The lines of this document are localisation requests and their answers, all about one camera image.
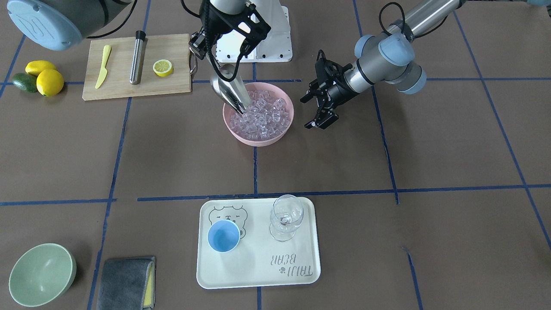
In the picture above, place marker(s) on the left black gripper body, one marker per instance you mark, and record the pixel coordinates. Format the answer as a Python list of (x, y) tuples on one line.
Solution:
[(337, 88)]

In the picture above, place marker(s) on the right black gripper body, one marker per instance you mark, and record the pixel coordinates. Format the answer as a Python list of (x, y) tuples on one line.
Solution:
[(197, 46)]

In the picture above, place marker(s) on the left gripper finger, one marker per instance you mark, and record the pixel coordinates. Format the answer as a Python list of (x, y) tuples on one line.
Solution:
[(314, 91), (325, 117)]

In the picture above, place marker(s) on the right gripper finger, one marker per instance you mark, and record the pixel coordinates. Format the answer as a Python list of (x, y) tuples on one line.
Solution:
[(249, 43), (201, 43)]

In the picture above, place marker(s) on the steel ice scoop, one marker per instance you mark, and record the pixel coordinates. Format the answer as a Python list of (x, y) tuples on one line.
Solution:
[(234, 93)]

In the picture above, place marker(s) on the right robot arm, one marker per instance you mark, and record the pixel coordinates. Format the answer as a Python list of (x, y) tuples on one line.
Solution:
[(62, 24)]

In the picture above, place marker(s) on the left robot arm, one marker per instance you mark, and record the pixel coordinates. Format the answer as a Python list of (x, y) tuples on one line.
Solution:
[(387, 57)]

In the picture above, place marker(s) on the pile of clear ice cubes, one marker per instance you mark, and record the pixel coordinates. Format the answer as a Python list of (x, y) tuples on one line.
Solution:
[(267, 117)]

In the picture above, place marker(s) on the blue plastic cup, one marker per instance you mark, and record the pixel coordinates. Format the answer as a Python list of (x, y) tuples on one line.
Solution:
[(223, 236)]

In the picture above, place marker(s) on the lemon half slice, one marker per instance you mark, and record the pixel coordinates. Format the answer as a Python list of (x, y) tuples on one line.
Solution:
[(163, 67)]

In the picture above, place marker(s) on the pink bowl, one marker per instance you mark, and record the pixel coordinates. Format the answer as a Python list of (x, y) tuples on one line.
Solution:
[(259, 86)]

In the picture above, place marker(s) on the steel muddler rod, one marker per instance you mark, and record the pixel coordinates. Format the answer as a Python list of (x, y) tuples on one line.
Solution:
[(138, 58)]

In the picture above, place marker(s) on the yellow plastic knife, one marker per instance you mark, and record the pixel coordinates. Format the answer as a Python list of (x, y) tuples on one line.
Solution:
[(103, 71)]

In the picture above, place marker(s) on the wooden cutting board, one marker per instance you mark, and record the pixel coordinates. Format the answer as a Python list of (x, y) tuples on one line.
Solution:
[(174, 47)]

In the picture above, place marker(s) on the clear wine glass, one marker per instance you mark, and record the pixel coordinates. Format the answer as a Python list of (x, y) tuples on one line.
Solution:
[(286, 216)]

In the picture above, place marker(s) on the cream bear tray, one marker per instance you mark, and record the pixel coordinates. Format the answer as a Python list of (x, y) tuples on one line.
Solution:
[(258, 259)]

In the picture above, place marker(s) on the yellow lemon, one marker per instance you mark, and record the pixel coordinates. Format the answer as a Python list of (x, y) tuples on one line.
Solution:
[(50, 82), (36, 67)]

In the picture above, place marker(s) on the green lime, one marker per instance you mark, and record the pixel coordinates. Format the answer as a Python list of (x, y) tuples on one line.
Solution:
[(25, 82)]

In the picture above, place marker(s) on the grey folded cloth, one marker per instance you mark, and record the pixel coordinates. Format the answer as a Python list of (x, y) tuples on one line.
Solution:
[(127, 284)]

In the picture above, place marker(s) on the green bowl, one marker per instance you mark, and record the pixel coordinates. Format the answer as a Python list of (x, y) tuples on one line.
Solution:
[(42, 274)]

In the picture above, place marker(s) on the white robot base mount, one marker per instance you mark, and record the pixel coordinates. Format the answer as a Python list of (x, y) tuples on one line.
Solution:
[(276, 47)]

